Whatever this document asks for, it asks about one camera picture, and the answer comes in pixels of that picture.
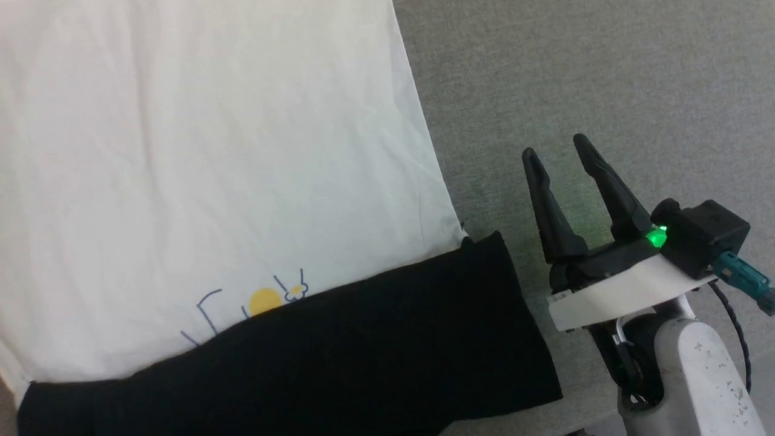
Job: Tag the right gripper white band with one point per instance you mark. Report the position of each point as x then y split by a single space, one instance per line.
623 284

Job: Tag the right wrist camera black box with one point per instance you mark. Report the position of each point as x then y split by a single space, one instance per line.
705 236

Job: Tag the right camera teal connector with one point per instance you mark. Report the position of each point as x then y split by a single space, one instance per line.
748 280

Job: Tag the grey fabric sofa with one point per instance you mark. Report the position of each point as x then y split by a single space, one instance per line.
605 72

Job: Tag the white and black t-shirt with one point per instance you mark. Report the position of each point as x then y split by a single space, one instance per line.
212 151

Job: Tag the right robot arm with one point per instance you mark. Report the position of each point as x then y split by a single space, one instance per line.
696 381

